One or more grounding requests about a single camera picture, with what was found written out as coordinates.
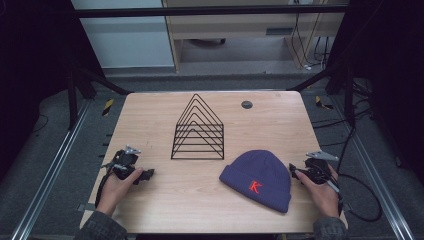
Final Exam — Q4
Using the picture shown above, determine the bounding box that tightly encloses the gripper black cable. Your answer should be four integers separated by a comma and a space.
94, 166, 116, 209
334, 173, 384, 223

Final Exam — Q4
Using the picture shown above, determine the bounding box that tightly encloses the yellow black hazard tape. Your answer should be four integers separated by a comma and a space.
314, 95, 335, 111
101, 98, 115, 117

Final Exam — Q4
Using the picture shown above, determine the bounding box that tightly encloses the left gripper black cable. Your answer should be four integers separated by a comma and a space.
94, 166, 116, 209

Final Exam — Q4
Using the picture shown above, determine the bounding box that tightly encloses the purple knit beanie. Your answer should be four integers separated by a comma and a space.
218, 149, 293, 214

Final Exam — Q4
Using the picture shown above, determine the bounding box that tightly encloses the light wooden desk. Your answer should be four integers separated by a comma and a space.
162, 0, 350, 73

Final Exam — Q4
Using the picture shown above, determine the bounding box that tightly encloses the white cabinet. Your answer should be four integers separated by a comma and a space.
70, 0, 176, 70

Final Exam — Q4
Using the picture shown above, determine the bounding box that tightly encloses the aluminium floor rail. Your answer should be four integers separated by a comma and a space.
9, 99, 92, 240
329, 96, 417, 240

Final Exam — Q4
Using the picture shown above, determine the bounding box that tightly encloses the bundle of hanging cables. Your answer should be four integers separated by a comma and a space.
290, 12, 332, 72

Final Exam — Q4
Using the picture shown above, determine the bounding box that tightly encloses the black metal stand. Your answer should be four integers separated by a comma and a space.
65, 64, 133, 132
286, 63, 356, 128

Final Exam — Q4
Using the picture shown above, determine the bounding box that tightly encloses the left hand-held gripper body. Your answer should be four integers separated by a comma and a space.
101, 144, 142, 181

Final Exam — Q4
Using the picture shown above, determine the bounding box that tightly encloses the black wire rack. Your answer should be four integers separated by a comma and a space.
170, 93, 225, 161

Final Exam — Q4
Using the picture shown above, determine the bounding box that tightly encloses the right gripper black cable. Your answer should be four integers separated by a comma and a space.
334, 173, 384, 223

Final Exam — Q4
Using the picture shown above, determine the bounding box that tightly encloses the person's left hand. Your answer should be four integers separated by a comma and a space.
95, 166, 145, 217

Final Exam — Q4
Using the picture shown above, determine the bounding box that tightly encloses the person's right hand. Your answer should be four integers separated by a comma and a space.
294, 164, 342, 220

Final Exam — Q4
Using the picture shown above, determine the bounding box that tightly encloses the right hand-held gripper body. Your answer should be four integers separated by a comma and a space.
303, 149, 342, 194

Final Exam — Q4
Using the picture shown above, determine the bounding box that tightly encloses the black horizontal frame bar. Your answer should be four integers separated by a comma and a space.
70, 4, 350, 20

